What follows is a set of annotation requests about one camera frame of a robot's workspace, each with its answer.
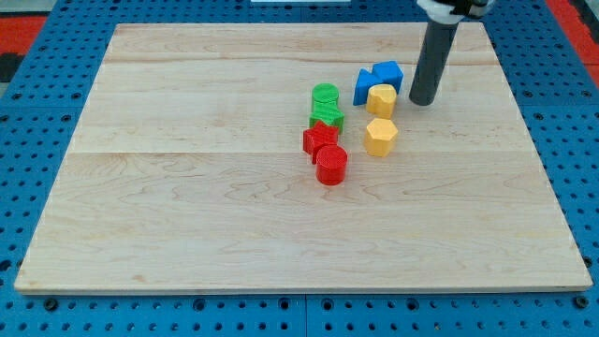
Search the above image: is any blue cube block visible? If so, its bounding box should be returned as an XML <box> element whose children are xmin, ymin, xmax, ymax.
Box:
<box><xmin>373</xmin><ymin>60</ymin><xmax>403</xmax><ymax>93</ymax></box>

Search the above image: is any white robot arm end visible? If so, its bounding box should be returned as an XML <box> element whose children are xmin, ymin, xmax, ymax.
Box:
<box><xmin>416</xmin><ymin>0</ymin><xmax>496</xmax><ymax>24</ymax></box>

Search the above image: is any red cylinder block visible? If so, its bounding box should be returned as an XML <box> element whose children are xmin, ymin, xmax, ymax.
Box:
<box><xmin>315</xmin><ymin>145</ymin><xmax>348</xmax><ymax>185</ymax></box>

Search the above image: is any red star block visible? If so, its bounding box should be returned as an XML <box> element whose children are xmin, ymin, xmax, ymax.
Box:
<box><xmin>302</xmin><ymin>120</ymin><xmax>339</xmax><ymax>164</ymax></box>

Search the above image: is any green star block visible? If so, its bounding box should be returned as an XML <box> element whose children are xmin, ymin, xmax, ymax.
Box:
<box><xmin>309</xmin><ymin>103</ymin><xmax>344</xmax><ymax>134</ymax></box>

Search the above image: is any green cylinder block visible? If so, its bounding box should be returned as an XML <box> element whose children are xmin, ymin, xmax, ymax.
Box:
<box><xmin>312</xmin><ymin>82</ymin><xmax>339</xmax><ymax>110</ymax></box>

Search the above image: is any yellow hexagon block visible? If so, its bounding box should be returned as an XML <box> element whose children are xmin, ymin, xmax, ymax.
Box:
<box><xmin>364</xmin><ymin>118</ymin><xmax>399</xmax><ymax>157</ymax></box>

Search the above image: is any yellow heart block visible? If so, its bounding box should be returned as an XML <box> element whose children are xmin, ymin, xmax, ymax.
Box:
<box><xmin>366</xmin><ymin>84</ymin><xmax>397</xmax><ymax>119</ymax></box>

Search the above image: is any blue crescent block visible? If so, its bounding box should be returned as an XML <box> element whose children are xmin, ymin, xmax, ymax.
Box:
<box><xmin>353</xmin><ymin>68</ymin><xmax>383</xmax><ymax>106</ymax></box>

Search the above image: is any wooden board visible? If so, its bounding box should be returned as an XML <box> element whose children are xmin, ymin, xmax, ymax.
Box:
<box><xmin>14</xmin><ymin>22</ymin><xmax>592</xmax><ymax>295</ymax></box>

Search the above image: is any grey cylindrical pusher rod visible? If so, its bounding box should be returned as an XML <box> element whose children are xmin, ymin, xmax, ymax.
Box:
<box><xmin>409</xmin><ymin>21</ymin><xmax>458</xmax><ymax>106</ymax></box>

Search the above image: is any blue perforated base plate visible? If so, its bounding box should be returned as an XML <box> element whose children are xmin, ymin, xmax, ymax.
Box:
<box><xmin>1</xmin><ymin>0</ymin><xmax>598</xmax><ymax>336</ymax></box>

